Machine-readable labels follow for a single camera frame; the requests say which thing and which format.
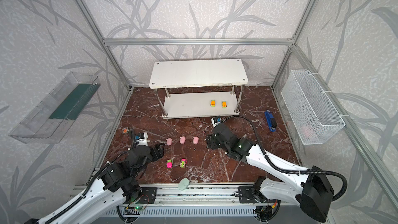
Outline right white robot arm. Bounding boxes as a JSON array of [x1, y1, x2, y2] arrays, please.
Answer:
[[206, 116, 348, 223]]

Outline pink green toy car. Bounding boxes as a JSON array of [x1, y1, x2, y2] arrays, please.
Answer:
[[166, 159, 173, 169]]

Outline blue stapler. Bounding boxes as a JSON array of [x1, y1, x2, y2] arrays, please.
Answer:
[[264, 110, 277, 132]]

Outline pale green oval soap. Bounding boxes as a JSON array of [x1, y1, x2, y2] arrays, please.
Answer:
[[178, 178, 190, 191]]

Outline pink item in basket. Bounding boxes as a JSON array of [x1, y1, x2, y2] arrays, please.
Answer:
[[302, 125, 316, 141]]

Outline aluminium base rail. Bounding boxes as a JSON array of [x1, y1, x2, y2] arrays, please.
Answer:
[[75, 178, 304, 224]]

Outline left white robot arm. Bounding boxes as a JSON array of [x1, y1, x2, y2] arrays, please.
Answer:
[[26, 144, 165, 224]]

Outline white two-tier shelf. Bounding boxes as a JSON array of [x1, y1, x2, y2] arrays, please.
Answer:
[[149, 59, 249, 119]]

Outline white wire wall basket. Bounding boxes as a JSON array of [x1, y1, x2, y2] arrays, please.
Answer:
[[282, 69, 346, 145]]

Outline clear plastic wall bin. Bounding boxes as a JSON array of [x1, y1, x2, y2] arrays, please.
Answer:
[[9, 72, 101, 144]]

